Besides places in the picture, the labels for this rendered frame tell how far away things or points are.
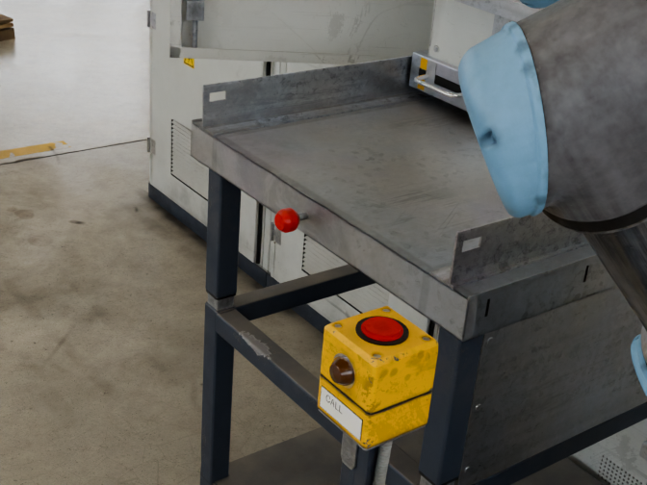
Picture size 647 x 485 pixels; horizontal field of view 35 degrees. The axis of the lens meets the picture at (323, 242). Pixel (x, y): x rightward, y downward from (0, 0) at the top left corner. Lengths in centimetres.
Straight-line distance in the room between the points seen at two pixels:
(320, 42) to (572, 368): 85
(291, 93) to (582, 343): 60
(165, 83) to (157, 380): 102
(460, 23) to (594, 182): 106
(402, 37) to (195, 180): 122
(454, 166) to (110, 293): 150
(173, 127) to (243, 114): 152
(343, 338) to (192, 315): 178
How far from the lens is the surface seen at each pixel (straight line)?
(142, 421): 233
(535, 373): 136
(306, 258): 262
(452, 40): 170
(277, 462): 195
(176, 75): 303
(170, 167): 316
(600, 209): 67
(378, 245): 125
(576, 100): 61
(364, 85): 172
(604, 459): 205
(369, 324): 95
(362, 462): 102
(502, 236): 119
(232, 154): 149
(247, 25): 194
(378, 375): 92
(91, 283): 286
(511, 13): 155
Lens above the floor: 139
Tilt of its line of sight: 27 degrees down
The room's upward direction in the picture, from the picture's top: 5 degrees clockwise
